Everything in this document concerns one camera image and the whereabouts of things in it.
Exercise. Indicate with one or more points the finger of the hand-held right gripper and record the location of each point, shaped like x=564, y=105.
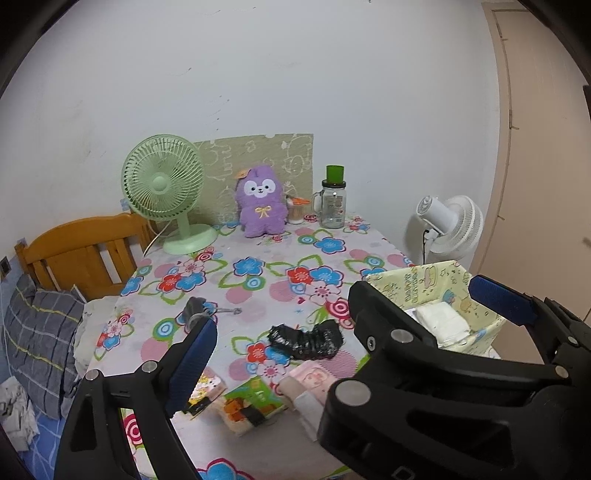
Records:
x=503, y=300
x=383, y=323

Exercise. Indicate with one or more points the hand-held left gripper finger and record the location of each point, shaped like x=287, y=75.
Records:
x=191, y=364

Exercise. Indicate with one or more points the yellow patterned storage box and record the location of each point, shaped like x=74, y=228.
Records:
x=415, y=281

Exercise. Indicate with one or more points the black plastic bag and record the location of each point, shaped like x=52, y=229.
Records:
x=309, y=341

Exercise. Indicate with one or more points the small cartoon cat packet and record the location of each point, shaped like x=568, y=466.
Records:
x=207, y=390

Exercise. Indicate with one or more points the white tissue pack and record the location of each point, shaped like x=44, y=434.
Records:
x=441, y=321

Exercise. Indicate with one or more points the green orange toy packet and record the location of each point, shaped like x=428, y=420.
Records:
x=251, y=401

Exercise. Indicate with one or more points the white clip fan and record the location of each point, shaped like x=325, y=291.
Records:
x=455, y=226

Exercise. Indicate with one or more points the pink folded towel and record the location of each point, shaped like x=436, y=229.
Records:
x=309, y=376

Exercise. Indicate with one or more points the white folded cloth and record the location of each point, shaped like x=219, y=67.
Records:
x=308, y=410

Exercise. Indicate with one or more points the floral tablecloth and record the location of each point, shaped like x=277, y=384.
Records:
x=277, y=277

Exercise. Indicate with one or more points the glass jar mug green lid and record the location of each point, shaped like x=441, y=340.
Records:
x=333, y=207

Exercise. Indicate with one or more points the beige door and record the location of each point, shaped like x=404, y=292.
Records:
x=545, y=161

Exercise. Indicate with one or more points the grey plaid pillow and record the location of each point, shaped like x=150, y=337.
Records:
x=41, y=341

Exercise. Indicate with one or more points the wooden bed headboard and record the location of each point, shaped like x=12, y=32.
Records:
x=74, y=249

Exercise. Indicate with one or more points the blue bed sheet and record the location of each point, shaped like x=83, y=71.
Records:
x=44, y=443

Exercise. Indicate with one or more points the purple plush toy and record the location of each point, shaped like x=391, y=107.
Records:
x=261, y=203

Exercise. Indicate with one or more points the crumpled white cloth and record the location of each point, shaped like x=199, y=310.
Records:
x=16, y=410

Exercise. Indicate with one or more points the green desk fan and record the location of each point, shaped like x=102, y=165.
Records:
x=161, y=184

